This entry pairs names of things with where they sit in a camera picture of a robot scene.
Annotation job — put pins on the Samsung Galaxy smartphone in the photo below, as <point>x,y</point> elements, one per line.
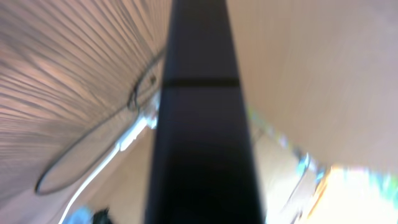
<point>203,167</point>

